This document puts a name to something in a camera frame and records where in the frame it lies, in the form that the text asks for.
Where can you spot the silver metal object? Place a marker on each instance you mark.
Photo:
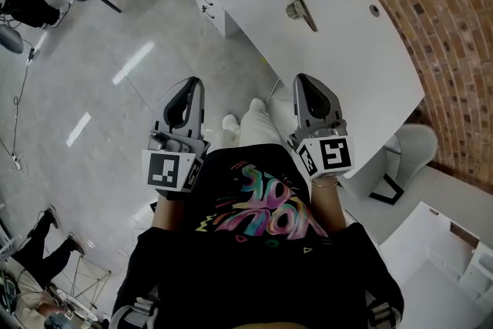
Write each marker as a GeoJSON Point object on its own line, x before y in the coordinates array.
{"type": "Point", "coordinates": [302, 9]}

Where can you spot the black printed t-shirt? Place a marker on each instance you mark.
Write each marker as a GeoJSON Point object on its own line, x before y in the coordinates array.
{"type": "Point", "coordinates": [254, 250]}

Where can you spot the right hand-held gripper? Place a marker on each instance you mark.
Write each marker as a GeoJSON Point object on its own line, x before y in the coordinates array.
{"type": "Point", "coordinates": [327, 156]}

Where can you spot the person's white trouser legs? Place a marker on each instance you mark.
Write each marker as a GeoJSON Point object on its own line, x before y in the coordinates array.
{"type": "Point", "coordinates": [256, 125]}

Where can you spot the person's white shoe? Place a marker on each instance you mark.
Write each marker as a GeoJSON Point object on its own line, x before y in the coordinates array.
{"type": "Point", "coordinates": [231, 123]}

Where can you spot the person's left forearm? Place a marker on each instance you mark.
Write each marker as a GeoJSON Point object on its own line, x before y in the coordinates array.
{"type": "Point", "coordinates": [166, 213]}

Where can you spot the white shelf unit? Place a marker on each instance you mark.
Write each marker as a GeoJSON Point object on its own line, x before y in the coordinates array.
{"type": "Point", "coordinates": [439, 266]}

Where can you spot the white drawer cabinet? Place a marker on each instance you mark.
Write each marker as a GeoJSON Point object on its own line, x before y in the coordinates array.
{"type": "Point", "coordinates": [208, 5]}

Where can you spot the grey chair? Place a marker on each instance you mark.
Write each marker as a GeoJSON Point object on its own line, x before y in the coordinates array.
{"type": "Point", "coordinates": [412, 154]}

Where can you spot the grey oval fan base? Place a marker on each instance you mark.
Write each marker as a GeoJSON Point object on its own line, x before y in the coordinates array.
{"type": "Point", "coordinates": [9, 39]}

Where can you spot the person's right forearm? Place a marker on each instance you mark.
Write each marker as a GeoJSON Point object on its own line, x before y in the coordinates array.
{"type": "Point", "coordinates": [327, 208]}

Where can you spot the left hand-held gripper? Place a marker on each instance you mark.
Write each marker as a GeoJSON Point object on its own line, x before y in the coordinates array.
{"type": "Point", "coordinates": [165, 169]}

